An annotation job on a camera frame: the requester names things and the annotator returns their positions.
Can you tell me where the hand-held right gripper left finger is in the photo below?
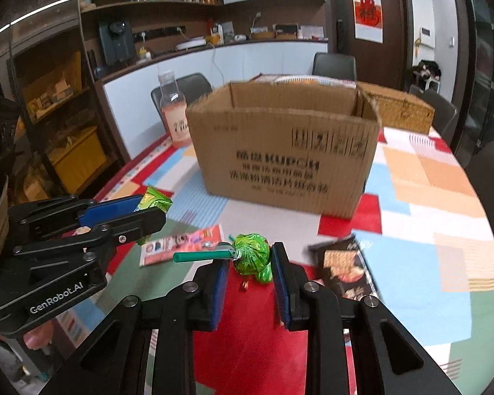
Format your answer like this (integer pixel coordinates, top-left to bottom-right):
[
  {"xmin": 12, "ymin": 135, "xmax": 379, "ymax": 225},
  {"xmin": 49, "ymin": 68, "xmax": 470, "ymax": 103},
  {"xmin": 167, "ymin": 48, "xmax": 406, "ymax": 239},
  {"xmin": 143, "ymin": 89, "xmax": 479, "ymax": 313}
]
[{"xmin": 39, "ymin": 261, "xmax": 231, "ymax": 395}]

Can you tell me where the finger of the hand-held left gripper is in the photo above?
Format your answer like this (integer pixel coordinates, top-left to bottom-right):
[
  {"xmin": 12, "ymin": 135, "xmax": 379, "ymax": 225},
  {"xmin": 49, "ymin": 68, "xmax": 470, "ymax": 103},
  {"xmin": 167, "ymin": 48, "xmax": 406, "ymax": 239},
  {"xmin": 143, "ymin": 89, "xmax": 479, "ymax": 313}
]
[
  {"xmin": 7, "ymin": 195, "xmax": 146, "ymax": 240},
  {"xmin": 12, "ymin": 207, "xmax": 167, "ymax": 273}
]

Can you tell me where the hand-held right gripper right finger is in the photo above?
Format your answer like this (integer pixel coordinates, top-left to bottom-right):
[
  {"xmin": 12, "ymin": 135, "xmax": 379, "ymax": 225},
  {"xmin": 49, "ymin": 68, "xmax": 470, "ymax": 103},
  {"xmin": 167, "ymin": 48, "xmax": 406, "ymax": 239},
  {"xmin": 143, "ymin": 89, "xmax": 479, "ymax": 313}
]
[{"xmin": 270, "ymin": 242, "xmax": 464, "ymax": 395}]

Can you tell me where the green snack packet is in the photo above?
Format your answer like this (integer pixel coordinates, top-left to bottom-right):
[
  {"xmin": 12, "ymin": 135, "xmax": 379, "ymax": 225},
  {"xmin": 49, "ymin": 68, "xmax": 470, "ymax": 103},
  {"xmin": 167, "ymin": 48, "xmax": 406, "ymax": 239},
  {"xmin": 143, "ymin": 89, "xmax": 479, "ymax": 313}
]
[{"xmin": 134, "ymin": 185, "xmax": 174, "ymax": 246}]

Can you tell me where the green lollipop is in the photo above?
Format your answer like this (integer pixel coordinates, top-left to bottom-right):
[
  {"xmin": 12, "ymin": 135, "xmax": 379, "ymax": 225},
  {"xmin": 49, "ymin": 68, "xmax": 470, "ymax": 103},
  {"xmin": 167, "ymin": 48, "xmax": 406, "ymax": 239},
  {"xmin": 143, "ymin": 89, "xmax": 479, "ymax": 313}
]
[{"xmin": 173, "ymin": 234, "xmax": 273, "ymax": 285}]

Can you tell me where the brown cardboard box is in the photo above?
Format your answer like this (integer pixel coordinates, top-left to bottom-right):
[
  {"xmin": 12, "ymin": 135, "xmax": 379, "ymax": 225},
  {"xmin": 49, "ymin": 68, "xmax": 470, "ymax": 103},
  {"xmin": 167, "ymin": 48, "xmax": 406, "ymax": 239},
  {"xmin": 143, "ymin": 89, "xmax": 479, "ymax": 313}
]
[{"xmin": 185, "ymin": 80, "xmax": 383, "ymax": 220}]

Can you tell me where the person's left hand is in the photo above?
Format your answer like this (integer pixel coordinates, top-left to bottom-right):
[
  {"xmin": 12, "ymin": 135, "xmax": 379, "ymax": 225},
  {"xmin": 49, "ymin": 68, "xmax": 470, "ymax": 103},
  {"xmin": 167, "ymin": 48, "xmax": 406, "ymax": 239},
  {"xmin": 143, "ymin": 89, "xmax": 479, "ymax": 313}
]
[{"xmin": 24, "ymin": 326, "xmax": 54, "ymax": 350}]

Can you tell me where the pink flat snack packet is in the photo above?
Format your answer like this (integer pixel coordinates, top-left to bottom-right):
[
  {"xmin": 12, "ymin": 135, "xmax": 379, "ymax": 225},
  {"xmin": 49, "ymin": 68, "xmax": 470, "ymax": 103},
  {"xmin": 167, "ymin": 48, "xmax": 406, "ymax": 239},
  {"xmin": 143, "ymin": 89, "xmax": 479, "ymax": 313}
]
[{"xmin": 139, "ymin": 224, "xmax": 225, "ymax": 267}]

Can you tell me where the yellow storage bin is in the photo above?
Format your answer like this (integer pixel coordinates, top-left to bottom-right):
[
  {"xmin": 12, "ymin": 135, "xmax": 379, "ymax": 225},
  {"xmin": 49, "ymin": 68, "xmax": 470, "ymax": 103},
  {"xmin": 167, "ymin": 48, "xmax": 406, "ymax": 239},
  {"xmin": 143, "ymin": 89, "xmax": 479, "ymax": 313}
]
[{"xmin": 49, "ymin": 125, "xmax": 108, "ymax": 186}]

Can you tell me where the dark cracker snack packet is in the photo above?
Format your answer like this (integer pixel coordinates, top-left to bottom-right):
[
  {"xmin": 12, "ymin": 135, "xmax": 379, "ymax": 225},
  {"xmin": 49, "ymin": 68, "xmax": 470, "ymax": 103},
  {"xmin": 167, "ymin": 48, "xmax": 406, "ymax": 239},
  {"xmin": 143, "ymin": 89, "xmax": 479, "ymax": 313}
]
[{"xmin": 308, "ymin": 234, "xmax": 381, "ymax": 301}]

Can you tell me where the pink drink bottle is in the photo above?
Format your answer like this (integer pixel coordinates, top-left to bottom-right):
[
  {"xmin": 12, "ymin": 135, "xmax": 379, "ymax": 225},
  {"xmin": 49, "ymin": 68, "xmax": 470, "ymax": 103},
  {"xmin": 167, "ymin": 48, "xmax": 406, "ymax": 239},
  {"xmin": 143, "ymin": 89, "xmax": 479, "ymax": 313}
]
[{"xmin": 157, "ymin": 71, "xmax": 193, "ymax": 149}]

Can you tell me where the dark open shelf cabinet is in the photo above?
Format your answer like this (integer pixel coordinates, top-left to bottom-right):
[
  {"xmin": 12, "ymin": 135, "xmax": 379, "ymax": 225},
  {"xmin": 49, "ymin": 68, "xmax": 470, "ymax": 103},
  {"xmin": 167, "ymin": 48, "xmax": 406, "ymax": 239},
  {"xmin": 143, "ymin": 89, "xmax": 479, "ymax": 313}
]
[{"xmin": 0, "ymin": 0, "xmax": 108, "ymax": 215}]

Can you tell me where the grey dining chair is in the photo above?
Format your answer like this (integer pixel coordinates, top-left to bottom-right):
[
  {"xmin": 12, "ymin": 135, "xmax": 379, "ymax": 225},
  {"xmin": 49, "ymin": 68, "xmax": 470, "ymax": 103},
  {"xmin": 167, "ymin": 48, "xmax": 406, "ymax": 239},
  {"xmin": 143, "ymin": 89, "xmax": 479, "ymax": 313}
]
[
  {"xmin": 150, "ymin": 73, "xmax": 213, "ymax": 126},
  {"xmin": 463, "ymin": 142, "xmax": 494, "ymax": 215},
  {"xmin": 312, "ymin": 52, "xmax": 357, "ymax": 81},
  {"xmin": 409, "ymin": 84, "xmax": 458, "ymax": 134}
]

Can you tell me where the colourful patchwork tablecloth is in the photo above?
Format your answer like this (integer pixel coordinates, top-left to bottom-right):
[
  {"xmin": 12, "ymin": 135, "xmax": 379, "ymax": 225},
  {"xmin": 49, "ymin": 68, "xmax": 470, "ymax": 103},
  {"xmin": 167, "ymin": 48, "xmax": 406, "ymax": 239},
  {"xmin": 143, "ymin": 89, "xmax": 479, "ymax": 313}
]
[{"xmin": 58, "ymin": 74, "xmax": 494, "ymax": 395}]

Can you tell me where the black countertop appliance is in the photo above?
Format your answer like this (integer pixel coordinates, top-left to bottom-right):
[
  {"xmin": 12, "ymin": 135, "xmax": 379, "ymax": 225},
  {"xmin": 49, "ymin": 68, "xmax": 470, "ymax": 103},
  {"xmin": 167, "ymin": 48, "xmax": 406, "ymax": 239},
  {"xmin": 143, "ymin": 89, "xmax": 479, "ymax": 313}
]
[{"xmin": 98, "ymin": 18, "xmax": 137, "ymax": 66}]

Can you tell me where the white lower cabinet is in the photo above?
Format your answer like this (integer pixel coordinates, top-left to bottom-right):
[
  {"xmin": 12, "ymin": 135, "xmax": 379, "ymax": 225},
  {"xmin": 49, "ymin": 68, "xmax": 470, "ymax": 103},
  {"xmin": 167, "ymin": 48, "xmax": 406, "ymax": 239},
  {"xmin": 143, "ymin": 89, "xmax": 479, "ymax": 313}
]
[{"xmin": 103, "ymin": 41, "xmax": 328, "ymax": 161}]

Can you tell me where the white orange printed packet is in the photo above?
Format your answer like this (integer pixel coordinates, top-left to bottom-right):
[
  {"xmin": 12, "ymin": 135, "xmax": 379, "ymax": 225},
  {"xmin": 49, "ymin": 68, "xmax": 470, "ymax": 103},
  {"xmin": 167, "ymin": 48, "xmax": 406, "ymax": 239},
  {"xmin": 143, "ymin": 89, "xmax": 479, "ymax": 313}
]
[{"xmin": 251, "ymin": 73, "xmax": 357, "ymax": 90}]

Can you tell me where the wicker basket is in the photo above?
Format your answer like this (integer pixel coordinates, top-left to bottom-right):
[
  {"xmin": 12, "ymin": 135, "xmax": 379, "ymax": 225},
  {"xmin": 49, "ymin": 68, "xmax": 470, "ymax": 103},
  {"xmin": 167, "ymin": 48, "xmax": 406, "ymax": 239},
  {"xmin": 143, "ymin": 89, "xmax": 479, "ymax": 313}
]
[{"xmin": 356, "ymin": 81, "xmax": 436, "ymax": 136}]

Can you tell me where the dark wooden door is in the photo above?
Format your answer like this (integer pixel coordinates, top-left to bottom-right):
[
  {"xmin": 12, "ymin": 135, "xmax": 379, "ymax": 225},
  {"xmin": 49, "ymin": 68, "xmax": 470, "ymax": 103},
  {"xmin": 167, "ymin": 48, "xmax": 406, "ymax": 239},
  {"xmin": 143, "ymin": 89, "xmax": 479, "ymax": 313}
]
[{"xmin": 326, "ymin": 0, "xmax": 409, "ymax": 91}]

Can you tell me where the black white plush toy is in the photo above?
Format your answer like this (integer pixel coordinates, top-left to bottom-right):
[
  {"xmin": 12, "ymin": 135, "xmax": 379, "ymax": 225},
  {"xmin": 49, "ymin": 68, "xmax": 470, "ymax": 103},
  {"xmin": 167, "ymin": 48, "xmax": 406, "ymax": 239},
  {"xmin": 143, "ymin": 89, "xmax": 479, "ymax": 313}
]
[{"xmin": 412, "ymin": 60, "xmax": 442, "ymax": 81}]

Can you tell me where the dark glass door cabinet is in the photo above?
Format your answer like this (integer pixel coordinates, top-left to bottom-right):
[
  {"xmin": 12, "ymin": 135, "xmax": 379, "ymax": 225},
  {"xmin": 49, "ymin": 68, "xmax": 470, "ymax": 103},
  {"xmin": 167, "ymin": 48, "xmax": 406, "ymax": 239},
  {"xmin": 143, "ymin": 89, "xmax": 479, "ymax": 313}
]
[{"xmin": 463, "ymin": 0, "xmax": 494, "ymax": 169}]

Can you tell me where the wooden wall shelf unit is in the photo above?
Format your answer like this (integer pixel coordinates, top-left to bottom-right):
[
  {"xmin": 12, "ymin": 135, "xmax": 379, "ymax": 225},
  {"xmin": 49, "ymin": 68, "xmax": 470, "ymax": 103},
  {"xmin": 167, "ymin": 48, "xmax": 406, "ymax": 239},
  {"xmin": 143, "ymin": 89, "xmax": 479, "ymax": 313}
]
[{"xmin": 78, "ymin": 0, "xmax": 328, "ymax": 83}]

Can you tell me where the red wall poster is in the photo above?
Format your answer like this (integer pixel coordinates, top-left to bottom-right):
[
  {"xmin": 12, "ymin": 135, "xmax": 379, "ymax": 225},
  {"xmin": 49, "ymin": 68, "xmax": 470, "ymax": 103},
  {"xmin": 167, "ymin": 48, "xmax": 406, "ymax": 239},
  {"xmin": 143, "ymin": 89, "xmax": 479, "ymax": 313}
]
[{"xmin": 352, "ymin": 0, "xmax": 384, "ymax": 44}]

